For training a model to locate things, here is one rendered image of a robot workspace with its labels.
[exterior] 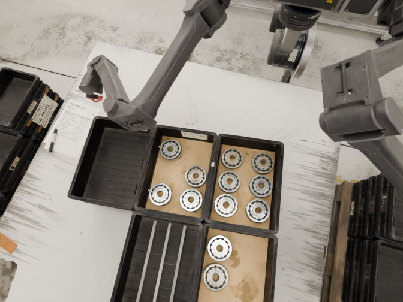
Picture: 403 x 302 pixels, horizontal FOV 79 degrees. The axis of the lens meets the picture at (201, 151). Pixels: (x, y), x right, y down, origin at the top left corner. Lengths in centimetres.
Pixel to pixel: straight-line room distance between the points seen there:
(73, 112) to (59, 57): 141
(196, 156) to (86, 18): 235
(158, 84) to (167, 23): 225
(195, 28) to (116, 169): 79
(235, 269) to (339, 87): 86
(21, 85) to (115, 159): 117
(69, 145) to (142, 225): 66
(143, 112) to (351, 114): 46
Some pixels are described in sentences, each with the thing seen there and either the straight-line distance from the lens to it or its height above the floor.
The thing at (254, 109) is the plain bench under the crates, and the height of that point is 70.
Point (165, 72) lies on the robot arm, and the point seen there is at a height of 143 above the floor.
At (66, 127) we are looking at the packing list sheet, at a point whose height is 70.
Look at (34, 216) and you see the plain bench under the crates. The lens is 156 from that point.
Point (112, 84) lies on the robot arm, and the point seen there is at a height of 130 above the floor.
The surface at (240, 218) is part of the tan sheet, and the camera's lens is 114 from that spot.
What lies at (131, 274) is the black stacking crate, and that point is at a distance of 120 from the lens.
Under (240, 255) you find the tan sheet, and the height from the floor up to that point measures 83.
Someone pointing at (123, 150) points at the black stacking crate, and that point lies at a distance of 128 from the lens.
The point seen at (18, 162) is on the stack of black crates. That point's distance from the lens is 213.
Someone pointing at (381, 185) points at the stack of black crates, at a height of 48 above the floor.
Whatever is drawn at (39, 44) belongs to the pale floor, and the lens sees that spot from 322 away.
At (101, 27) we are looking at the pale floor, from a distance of 305.
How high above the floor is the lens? 196
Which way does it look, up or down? 71 degrees down
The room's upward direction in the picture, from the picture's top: 7 degrees counter-clockwise
